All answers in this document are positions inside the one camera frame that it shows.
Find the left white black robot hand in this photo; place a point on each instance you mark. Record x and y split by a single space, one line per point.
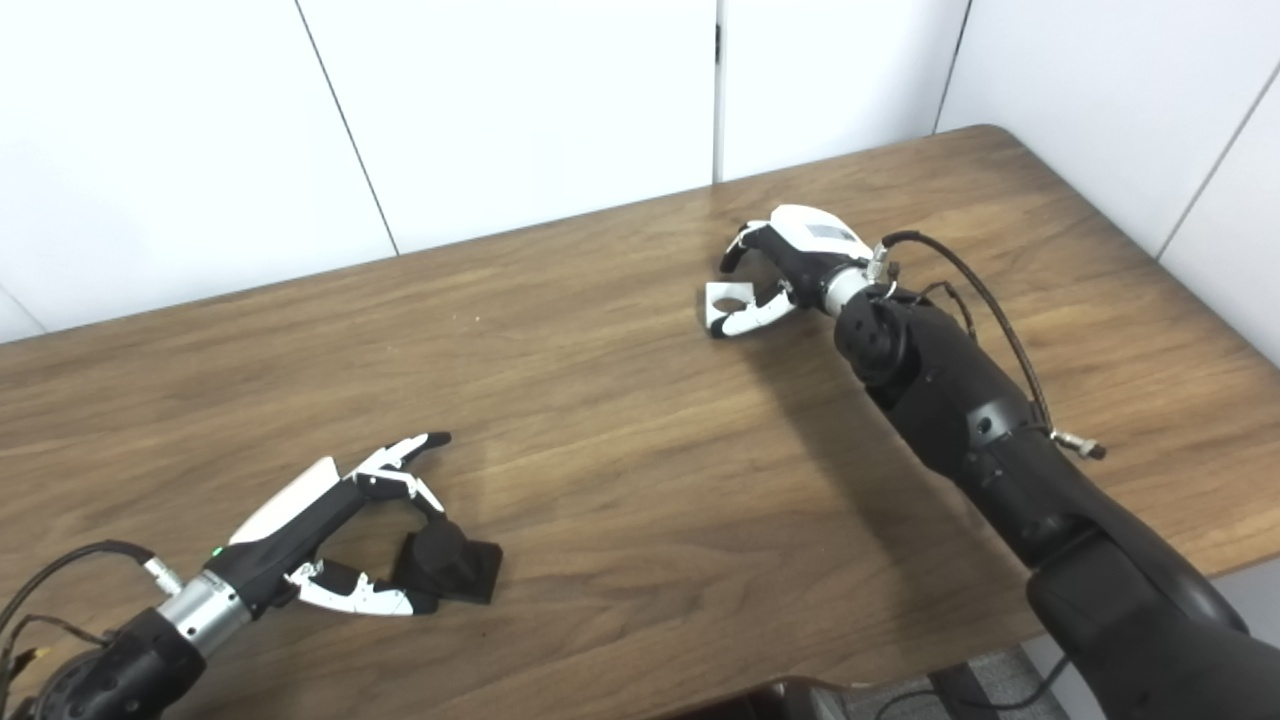
290 525

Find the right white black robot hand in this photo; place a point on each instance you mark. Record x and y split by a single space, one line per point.
810 245

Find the white square piece with hole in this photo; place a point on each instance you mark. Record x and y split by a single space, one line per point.
716 298

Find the black peg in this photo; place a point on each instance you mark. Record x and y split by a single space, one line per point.
465 570

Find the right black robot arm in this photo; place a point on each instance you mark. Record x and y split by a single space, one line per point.
960 400

